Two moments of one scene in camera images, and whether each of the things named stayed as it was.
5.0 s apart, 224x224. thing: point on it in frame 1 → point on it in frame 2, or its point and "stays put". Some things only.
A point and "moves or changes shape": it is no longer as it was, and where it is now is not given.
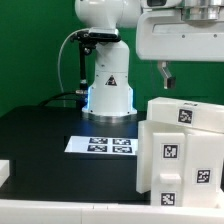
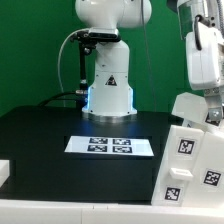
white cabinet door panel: (168, 169) moves or changes shape
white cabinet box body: (144, 152) → (191, 170)
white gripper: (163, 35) → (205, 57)
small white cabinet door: (202, 170) stays put
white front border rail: (13, 211) stays put
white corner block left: (4, 171) stays put
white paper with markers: (102, 145) stays put
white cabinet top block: (199, 114) moves or changes shape
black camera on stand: (88, 39) stays put
